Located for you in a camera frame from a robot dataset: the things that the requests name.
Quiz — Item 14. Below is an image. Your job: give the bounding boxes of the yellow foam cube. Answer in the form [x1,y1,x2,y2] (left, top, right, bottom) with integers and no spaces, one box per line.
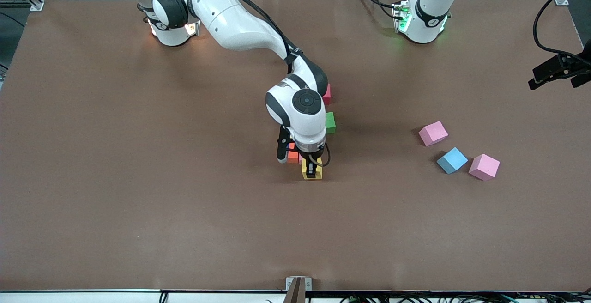
[301,155,324,181]

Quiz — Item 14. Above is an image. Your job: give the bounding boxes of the pink foam cube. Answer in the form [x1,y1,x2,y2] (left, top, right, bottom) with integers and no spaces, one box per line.
[418,121,449,147]
[469,153,501,182]

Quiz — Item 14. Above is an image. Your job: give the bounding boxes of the blue foam cube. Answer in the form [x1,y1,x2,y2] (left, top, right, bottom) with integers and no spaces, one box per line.
[437,147,469,175]

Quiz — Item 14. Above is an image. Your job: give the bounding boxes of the large table cover sheet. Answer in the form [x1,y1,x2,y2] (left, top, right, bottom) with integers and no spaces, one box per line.
[0,0,591,292]

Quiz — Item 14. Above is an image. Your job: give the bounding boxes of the grey metal table bracket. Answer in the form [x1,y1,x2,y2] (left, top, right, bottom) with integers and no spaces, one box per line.
[283,276,313,303]

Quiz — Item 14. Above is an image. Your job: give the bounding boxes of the white table edge rail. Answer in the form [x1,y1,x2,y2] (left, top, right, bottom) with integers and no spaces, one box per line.
[0,290,591,303]

